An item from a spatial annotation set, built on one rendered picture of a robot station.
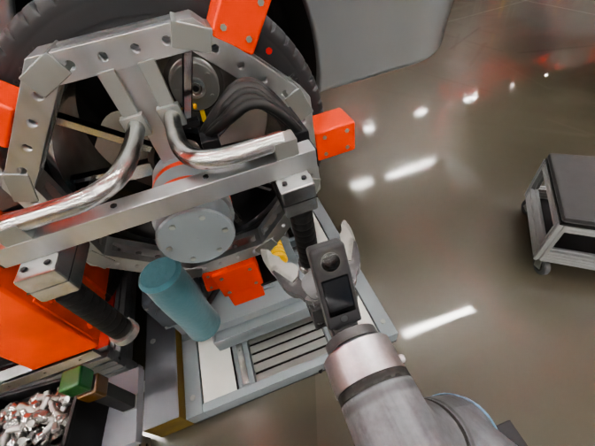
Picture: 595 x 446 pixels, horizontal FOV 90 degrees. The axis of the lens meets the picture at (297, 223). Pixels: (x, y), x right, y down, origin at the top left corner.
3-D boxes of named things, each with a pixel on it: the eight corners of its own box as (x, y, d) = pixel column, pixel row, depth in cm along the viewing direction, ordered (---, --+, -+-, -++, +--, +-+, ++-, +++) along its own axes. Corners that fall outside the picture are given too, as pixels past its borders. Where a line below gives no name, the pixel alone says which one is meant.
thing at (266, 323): (310, 242, 145) (307, 229, 138) (341, 305, 121) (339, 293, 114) (210, 278, 139) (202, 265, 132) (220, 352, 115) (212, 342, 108)
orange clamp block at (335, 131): (306, 145, 71) (341, 134, 72) (318, 162, 65) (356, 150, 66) (302, 118, 66) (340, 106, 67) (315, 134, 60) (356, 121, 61)
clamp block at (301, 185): (299, 174, 50) (295, 147, 46) (319, 209, 44) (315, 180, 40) (270, 183, 49) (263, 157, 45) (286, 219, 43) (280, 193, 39)
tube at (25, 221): (154, 132, 51) (118, 65, 43) (152, 202, 38) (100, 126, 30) (47, 163, 49) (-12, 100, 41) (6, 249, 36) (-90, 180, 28)
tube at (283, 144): (265, 99, 53) (249, 31, 45) (299, 155, 40) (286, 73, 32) (166, 127, 51) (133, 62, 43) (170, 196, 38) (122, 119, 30)
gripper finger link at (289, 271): (257, 278, 52) (299, 303, 48) (248, 257, 48) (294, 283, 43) (267, 265, 54) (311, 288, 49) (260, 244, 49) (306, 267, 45)
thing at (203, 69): (235, 129, 117) (247, 37, 97) (238, 139, 112) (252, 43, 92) (142, 119, 104) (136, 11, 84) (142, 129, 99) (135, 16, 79)
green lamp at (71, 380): (95, 370, 61) (81, 363, 58) (92, 390, 59) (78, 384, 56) (74, 377, 61) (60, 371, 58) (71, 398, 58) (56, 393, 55)
